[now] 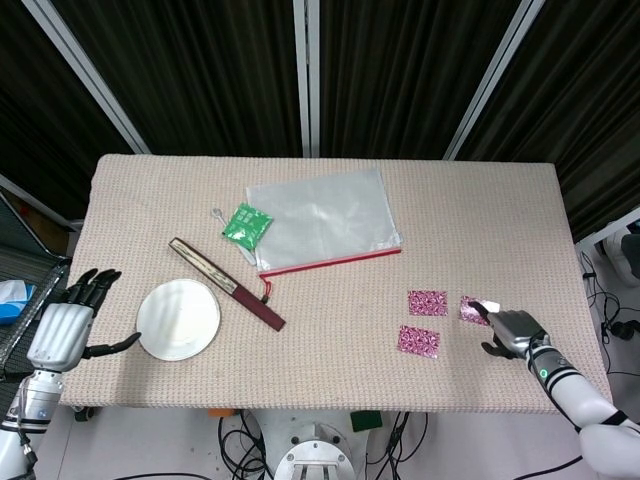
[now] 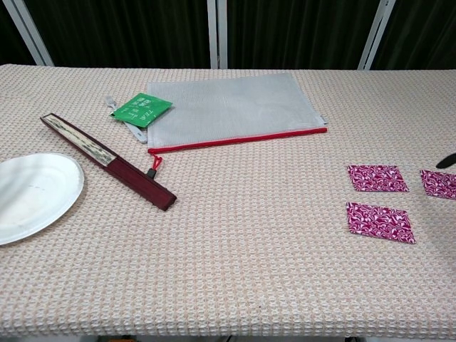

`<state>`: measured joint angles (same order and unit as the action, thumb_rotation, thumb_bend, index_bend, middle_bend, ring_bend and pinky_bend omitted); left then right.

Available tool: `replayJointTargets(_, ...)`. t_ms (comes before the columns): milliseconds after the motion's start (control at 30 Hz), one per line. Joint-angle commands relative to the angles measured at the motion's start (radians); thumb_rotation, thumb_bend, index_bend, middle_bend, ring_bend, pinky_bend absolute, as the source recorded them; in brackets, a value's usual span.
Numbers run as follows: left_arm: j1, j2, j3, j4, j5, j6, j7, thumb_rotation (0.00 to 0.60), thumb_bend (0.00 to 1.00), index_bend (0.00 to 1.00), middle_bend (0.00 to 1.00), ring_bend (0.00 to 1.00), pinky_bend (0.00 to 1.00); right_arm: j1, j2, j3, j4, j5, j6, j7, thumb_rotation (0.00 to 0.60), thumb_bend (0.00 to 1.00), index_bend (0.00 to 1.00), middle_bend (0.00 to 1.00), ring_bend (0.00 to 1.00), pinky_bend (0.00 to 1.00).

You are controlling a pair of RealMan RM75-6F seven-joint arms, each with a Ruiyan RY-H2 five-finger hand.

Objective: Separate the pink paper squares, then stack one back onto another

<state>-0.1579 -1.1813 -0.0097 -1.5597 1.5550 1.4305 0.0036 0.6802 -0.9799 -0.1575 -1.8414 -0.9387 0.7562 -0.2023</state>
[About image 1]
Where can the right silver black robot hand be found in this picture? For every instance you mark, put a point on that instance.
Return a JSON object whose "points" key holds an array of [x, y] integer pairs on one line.
{"points": [[517, 332]]}

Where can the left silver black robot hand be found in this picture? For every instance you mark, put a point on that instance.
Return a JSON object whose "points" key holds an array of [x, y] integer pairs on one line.
{"points": [[60, 335]]}

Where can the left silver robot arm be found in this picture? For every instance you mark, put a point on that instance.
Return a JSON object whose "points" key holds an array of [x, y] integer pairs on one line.
{"points": [[40, 400]]}

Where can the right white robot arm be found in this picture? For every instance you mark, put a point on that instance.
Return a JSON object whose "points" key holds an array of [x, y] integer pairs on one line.
{"points": [[575, 395]]}

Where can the blue tissue box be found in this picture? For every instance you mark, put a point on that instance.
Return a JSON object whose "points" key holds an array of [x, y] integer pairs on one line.
{"points": [[12, 310]]}

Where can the black table caster wheel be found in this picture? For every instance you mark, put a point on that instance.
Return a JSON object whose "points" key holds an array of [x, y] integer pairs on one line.
{"points": [[86, 413]]}

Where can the white paper plate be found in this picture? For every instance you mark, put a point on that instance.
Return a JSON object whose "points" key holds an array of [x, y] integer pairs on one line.
{"points": [[177, 320]]}

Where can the white machine with black parts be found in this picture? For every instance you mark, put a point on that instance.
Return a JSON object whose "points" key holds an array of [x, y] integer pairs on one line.
{"points": [[615, 245]]}

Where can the beige waffle tablecloth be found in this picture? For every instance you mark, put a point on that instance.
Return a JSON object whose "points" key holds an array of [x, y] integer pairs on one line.
{"points": [[350, 350]]}

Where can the dark red folding fan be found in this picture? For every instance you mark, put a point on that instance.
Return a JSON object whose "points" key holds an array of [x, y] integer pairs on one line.
{"points": [[225, 277]]}

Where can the green block under table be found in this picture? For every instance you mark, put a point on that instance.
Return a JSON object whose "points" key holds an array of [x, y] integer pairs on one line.
{"points": [[366, 421]]}

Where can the orange block under table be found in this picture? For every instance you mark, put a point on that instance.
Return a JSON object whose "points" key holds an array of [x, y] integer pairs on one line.
{"points": [[221, 413]]}

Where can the green sachet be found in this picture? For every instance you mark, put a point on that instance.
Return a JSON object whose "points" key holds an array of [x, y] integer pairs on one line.
{"points": [[245, 225]]}

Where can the grey mesh pouch red zipper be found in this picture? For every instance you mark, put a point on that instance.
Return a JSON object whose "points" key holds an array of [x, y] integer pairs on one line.
{"points": [[325, 215]]}

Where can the white robot torso base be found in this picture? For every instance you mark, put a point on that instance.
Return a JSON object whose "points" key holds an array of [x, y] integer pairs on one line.
{"points": [[315, 452]]}

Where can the dark pleated curtain panel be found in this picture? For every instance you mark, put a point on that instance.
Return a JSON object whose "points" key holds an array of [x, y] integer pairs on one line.
{"points": [[30, 100], [575, 100], [400, 75], [200, 75]]}

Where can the white partition post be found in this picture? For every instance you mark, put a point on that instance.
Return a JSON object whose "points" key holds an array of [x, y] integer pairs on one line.
{"points": [[60, 216], [306, 75], [610, 224], [95, 75], [490, 75]]}

